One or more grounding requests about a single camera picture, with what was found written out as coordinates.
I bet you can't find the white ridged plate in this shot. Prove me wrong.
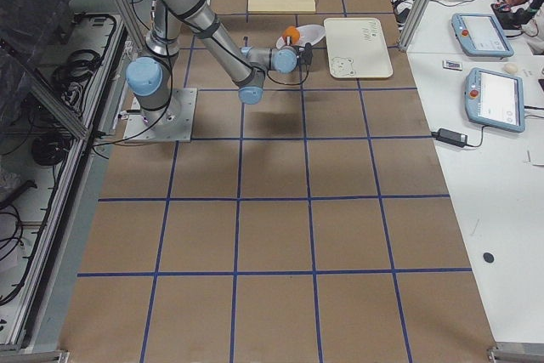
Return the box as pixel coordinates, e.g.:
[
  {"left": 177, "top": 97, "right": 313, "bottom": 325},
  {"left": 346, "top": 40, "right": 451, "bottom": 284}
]
[{"left": 276, "top": 24, "right": 326, "bottom": 48}]

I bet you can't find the lower teach pendant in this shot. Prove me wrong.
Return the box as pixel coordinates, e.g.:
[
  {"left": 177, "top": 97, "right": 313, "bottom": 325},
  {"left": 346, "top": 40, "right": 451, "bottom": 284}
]
[{"left": 464, "top": 68, "right": 525, "bottom": 133}]

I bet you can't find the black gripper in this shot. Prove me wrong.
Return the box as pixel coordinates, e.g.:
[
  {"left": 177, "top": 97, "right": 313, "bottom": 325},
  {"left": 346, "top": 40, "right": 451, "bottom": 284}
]
[{"left": 296, "top": 43, "right": 313, "bottom": 66}]

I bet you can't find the person at side table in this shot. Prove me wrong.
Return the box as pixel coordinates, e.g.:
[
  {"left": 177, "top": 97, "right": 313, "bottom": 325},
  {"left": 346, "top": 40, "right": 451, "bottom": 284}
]
[{"left": 493, "top": 0, "right": 543, "bottom": 54}]

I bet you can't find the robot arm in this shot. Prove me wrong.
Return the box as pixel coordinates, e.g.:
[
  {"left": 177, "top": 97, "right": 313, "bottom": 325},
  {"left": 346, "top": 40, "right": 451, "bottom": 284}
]
[{"left": 174, "top": 0, "right": 303, "bottom": 138}]

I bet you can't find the orange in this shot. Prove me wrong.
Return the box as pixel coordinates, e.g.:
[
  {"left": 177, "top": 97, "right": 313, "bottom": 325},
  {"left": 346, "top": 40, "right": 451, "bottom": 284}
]
[{"left": 282, "top": 26, "right": 301, "bottom": 43}]

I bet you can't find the black power brick on table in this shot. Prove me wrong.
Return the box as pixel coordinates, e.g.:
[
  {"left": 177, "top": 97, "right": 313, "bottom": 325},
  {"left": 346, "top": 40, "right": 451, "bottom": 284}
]
[{"left": 431, "top": 128, "right": 468, "bottom": 148}]

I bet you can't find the white side table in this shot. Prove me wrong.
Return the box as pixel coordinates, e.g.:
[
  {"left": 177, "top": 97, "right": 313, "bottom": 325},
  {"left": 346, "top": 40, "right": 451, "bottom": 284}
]
[{"left": 407, "top": 0, "right": 543, "bottom": 343}]

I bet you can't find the upper teach pendant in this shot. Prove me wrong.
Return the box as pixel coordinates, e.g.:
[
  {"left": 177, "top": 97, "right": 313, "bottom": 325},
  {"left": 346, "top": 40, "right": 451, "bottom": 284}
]
[{"left": 450, "top": 13, "right": 514, "bottom": 58}]

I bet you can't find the cream bear tray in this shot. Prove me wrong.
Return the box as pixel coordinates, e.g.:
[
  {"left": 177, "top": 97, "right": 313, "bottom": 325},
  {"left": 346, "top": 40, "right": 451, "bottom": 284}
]
[{"left": 324, "top": 18, "right": 393, "bottom": 79}]

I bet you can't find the teach pendant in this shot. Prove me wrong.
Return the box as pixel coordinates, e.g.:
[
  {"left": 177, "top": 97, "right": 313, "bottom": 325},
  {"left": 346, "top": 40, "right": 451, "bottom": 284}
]
[
  {"left": 464, "top": 68, "right": 525, "bottom": 133},
  {"left": 450, "top": 13, "right": 514, "bottom": 58}
]

